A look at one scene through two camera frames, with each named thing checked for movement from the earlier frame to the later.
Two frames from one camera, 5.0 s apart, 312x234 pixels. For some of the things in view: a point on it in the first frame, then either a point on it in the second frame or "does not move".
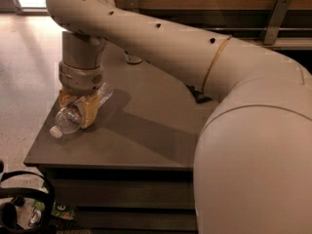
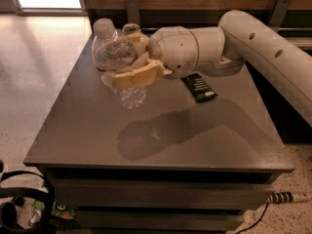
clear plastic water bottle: (69, 119) to (110, 52)
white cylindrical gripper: (81, 78) to (176, 51)
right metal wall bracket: (275, 19) does not move
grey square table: (133, 171) does not move
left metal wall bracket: (132, 4) does not move
